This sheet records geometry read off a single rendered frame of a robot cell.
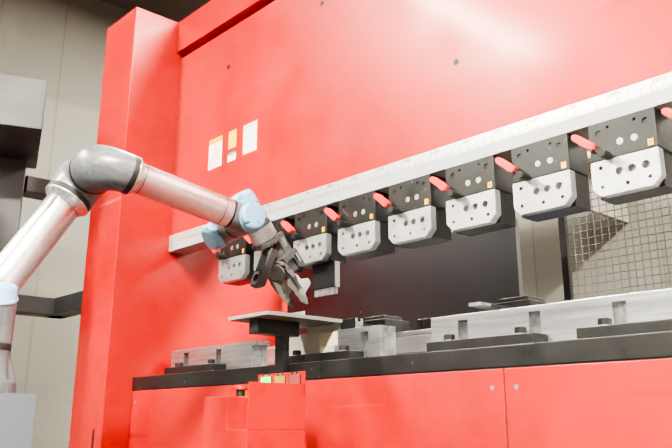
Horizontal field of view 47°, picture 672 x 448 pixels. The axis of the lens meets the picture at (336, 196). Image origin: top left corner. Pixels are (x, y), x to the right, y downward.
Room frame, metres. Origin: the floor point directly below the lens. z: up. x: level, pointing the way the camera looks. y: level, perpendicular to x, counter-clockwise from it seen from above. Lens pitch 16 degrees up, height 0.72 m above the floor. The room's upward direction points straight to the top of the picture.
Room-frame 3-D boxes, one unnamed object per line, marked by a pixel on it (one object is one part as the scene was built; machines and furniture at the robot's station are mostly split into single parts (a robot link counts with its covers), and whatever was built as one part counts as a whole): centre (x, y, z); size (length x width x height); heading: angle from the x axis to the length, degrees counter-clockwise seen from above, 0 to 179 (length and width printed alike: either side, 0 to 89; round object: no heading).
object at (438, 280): (2.79, -0.19, 1.12); 1.13 x 0.02 x 0.44; 42
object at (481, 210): (1.85, -0.36, 1.26); 0.15 x 0.09 x 0.17; 42
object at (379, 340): (2.23, -0.01, 0.92); 0.39 x 0.06 x 0.10; 42
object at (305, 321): (2.17, 0.14, 1.00); 0.26 x 0.18 x 0.01; 132
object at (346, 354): (2.20, 0.05, 0.89); 0.30 x 0.05 x 0.03; 42
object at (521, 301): (2.00, -0.44, 1.01); 0.26 x 0.12 x 0.05; 132
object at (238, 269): (2.58, 0.32, 1.26); 0.15 x 0.09 x 0.17; 42
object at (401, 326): (2.37, -0.09, 1.01); 0.26 x 0.12 x 0.05; 132
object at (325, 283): (2.27, 0.03, 1.13); 0.10 x 0.02 x 0.10; 42
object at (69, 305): (3.05, 1.11, 1.17); 0.40 x 0.24 x 0.07; 42
